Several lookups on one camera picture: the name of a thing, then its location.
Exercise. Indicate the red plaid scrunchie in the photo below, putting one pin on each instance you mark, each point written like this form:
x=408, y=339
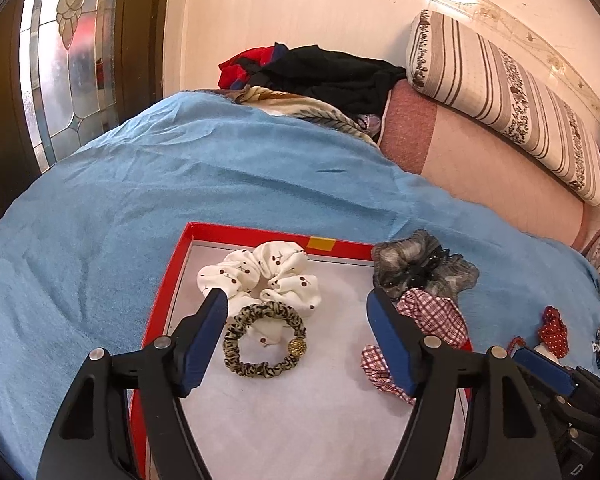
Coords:
x=440, y=320

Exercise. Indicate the blue blanket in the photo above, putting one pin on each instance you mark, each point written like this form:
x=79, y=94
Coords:
x=180, y=170

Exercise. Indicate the red cardboard box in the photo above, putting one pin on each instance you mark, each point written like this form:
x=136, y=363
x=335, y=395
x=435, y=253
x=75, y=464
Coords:
x=280, y=410

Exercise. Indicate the red garment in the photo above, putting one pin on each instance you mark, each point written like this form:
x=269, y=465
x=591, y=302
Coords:
x=250, y=57

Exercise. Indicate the red polka dot scrunchie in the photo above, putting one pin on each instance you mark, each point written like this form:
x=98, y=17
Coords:
x=554, y=332

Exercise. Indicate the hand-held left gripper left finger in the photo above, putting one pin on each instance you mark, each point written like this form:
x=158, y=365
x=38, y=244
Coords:
x=202, y=345

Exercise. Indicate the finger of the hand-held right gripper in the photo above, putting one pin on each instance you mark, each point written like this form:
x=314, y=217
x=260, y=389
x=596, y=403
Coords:
x=545, y=367

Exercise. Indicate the beige floral cloth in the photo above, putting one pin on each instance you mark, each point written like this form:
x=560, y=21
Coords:
x=305, y=107

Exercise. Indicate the black clothing pile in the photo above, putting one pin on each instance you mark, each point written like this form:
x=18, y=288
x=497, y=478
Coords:
x=330, y=75

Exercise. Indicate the purple patterned cloth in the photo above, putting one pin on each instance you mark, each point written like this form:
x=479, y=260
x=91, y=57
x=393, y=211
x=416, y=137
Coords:
x=367, y=122

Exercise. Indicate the wooden stained glass door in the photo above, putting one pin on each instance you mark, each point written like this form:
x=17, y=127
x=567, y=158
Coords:
x=75, y=60

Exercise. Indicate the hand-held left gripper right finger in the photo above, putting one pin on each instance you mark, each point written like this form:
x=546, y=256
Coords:
x=392, y=345

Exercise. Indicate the white cherry print scrunchie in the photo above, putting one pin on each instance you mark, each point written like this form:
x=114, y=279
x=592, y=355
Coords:
x=285, y=285

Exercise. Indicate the pink quilted cushion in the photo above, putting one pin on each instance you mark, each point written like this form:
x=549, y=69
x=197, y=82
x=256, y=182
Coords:
x=480, y=175

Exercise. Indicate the grey lace scrunchie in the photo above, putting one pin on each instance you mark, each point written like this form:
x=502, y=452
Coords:
x=420, y=265

